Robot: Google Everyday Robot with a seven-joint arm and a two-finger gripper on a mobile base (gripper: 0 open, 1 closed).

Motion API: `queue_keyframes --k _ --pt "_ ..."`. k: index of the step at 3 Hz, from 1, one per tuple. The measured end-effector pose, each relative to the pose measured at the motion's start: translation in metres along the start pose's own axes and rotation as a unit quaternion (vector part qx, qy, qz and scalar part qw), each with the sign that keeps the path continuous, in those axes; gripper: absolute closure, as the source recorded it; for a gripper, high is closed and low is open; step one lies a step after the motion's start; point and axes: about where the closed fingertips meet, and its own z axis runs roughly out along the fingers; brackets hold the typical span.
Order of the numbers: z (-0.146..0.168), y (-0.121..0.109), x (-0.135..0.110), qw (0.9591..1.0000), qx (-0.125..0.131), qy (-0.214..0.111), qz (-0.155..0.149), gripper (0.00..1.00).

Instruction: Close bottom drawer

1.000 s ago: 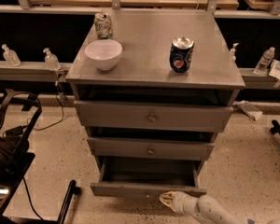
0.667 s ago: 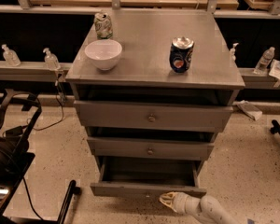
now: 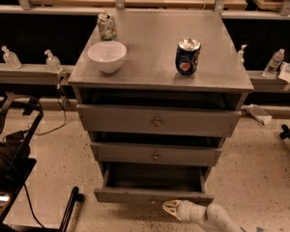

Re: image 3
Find clear plastic wipes packet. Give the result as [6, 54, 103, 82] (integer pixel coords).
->
[278, 62, 290, 83]

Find grey bottom drawer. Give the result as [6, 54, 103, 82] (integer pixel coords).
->
[94, 162, 214, 205]

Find black chair leg right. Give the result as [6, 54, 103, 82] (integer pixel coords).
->
[279, 125, 290, 140]

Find grey top drawer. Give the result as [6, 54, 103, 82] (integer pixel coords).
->
[76, 104, 241, 137]

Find white ceramic bowl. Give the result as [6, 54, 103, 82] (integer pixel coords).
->
[87, 41, 127, 73]

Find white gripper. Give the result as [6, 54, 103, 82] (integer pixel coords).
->
[162, 199, 206, 224]

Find green crushed soda can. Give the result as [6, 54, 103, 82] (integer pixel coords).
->
[98, 13, 117, 41]

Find black chair with headphones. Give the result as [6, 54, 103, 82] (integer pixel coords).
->
[0, 93, 44, 232]

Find clear plastic water bottle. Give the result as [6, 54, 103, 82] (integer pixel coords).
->
[262, 48, 285, 77]

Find grey middle drawer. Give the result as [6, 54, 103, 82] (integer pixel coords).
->
[91, 142, 221, 166]

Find black floor cable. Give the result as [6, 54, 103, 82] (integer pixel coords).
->
[3, 97, 69, 137]

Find white paper packet on floor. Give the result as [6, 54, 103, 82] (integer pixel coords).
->
[243, 104, 272, 126]

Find small clear pump bottle right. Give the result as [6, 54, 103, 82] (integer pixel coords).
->
[238, 44, 247, 64]

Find black metal stand leg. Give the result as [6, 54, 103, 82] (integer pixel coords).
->
[11, 187, 84, 232]

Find grey drawer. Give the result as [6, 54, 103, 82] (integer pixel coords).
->
[94, 162, 214, 205]
[76, 104, 241, 137]
[91, 142, 221, 166]

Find blue pepsi soda can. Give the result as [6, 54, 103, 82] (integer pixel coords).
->
[175, 38, 201, 76]

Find clear sanitizer pump bottle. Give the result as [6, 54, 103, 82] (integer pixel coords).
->
[44, 49, 63, 73]

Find clear sanitizer bottle far left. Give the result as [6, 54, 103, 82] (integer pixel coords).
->
[1, 45, 21, 70]

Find grey metal shelf rail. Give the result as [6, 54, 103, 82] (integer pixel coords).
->
[0, 62, 75, 86]

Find grey wooden drawer cabinet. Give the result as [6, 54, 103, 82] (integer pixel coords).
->
[68, 9, 255, 186]

